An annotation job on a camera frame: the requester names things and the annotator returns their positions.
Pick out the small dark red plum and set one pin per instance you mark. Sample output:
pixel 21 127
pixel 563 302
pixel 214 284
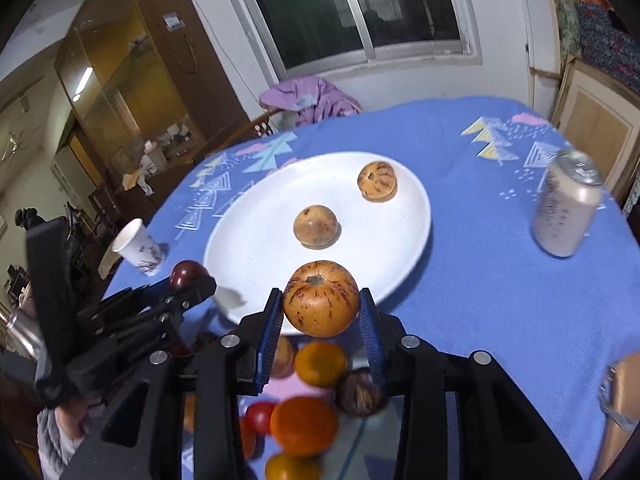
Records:
pixel 185 272

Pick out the white oval plate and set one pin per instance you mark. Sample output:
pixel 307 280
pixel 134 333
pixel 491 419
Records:
pixel 260 240

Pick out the white paper cup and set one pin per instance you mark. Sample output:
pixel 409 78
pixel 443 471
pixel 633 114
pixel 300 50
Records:
pixel 137 247

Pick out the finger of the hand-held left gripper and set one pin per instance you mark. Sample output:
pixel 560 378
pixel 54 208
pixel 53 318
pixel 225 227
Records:
pixel 192 294
pixel 152 289

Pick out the patterned blanket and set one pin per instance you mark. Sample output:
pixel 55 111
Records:
pixel 600 40

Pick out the orange striped pepino melon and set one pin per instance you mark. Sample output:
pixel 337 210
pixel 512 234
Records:
pixel 320 297

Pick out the wooden chair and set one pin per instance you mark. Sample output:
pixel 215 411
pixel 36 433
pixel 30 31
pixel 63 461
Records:
pixel 255 122

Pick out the yellow orange round fruit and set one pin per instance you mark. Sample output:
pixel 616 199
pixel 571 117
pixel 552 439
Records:
pixel 292 467
pixel 320 362

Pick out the wooden picture frame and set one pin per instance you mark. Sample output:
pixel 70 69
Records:
pixel 595 120

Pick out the dark purple mangosteen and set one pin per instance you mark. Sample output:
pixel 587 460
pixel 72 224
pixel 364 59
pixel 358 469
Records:
pixel 355 395

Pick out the white paper label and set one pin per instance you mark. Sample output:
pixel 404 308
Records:
pixel 174 21

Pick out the person's left hand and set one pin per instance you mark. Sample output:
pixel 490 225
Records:
pixel 72 415

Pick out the cardboard box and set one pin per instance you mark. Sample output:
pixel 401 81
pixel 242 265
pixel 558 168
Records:
pixel 617 410

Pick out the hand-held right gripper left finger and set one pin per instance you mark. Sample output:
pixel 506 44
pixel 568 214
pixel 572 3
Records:
pixel 267 340

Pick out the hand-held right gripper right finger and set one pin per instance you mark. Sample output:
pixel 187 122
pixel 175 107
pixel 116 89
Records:
pixel 372 350

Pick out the person's left forearm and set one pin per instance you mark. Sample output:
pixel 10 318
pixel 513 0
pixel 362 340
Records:
pixel 52 452

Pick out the red cherry tomato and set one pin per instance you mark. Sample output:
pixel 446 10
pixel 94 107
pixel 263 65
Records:
pixel 248 442
pixel 260 417

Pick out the purple cloth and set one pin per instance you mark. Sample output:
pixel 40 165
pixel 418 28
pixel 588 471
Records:
pixel 320 97

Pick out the wooden glass cabinet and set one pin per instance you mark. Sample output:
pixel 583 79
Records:
pixel 150 60

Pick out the window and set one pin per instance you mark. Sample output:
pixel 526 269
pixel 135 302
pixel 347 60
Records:
pixel 350 10

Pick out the pale striped pepino melon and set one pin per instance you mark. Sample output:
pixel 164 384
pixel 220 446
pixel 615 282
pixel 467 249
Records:
pixel 283 357
pixel 316 226
pixel 377 181

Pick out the silver drink can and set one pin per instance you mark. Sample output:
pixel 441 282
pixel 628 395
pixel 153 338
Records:
pixel 565 205

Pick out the silver metal container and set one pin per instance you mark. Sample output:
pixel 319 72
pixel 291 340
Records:
pixel 17 332

